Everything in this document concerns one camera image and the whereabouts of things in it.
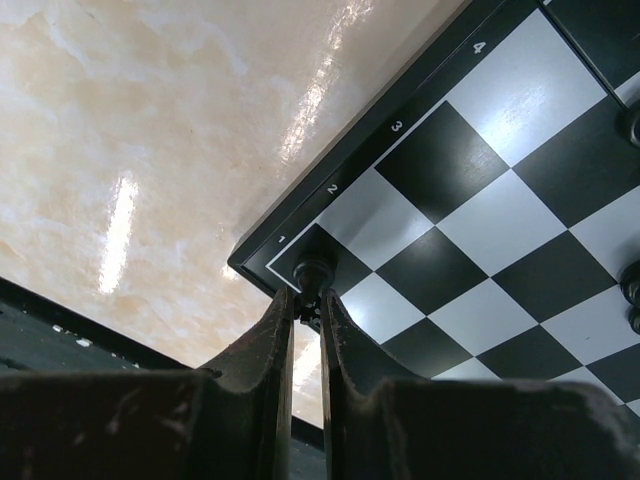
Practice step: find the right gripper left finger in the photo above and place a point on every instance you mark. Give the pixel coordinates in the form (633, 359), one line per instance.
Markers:
(229, 419)

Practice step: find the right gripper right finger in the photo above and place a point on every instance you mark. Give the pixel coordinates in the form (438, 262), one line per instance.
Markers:
(381, 421)

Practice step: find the black chess rook piece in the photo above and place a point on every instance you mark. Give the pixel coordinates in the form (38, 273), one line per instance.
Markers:
(313, 275)

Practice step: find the black white chess board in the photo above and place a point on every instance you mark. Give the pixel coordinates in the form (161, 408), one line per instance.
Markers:
(480, 219)

